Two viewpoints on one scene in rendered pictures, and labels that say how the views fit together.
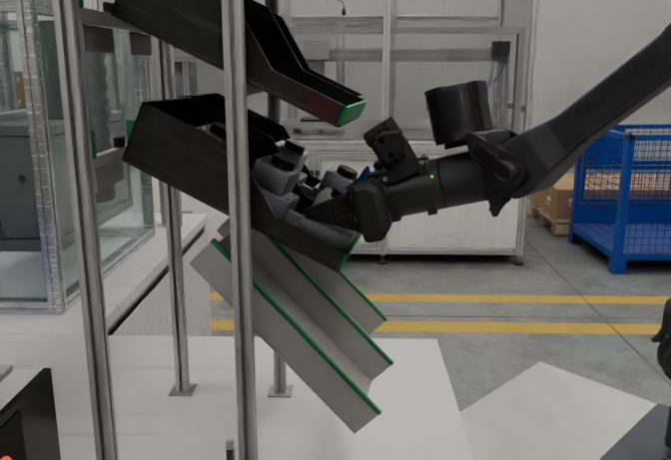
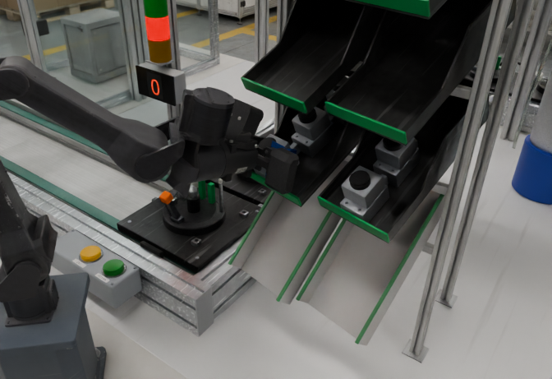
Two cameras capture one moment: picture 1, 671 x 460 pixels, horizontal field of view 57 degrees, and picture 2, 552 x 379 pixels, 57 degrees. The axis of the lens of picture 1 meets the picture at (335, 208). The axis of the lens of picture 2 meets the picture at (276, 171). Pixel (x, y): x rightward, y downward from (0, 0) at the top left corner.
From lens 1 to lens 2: 1.28 m
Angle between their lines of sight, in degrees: 110
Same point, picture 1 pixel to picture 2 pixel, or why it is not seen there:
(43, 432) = (168, 89)
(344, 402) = (245, 249)
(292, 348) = (269, 209)
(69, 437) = not seen: hidden behind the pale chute
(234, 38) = (282, 16)
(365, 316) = (368, 329)
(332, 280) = (393, 286)
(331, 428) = (341, 354)
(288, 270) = not seen: hidden behind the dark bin
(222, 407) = (407, 309)
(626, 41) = not seen: outside the picture
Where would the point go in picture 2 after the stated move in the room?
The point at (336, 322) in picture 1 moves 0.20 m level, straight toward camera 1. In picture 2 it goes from (308, 255) to (218, 215)
